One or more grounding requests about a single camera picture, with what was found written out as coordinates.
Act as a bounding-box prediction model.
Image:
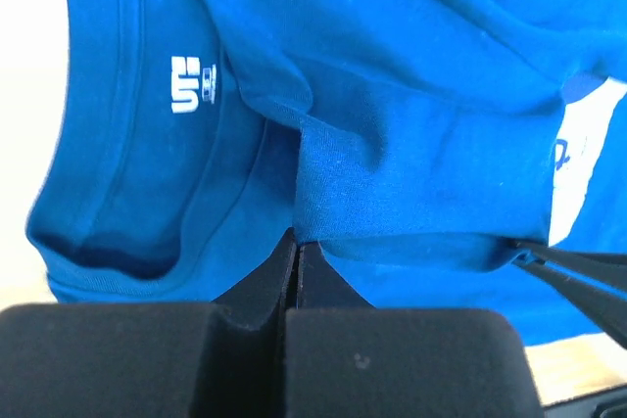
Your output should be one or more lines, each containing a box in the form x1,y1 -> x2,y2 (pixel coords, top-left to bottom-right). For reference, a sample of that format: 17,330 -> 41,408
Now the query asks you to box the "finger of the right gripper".
511,241 -> 626,291
518,262 -> 626,348

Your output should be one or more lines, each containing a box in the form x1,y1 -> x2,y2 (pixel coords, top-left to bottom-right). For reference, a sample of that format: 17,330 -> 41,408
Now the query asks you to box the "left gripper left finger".
215,228 -> 296,330

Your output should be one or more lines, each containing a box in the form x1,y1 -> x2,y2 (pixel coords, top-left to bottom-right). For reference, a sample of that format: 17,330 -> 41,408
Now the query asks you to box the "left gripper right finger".
296,243 -> 373,309

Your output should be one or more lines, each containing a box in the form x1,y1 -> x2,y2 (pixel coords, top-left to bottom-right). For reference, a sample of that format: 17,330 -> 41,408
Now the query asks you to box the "blue t-shirt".
26,0 -> 626,345

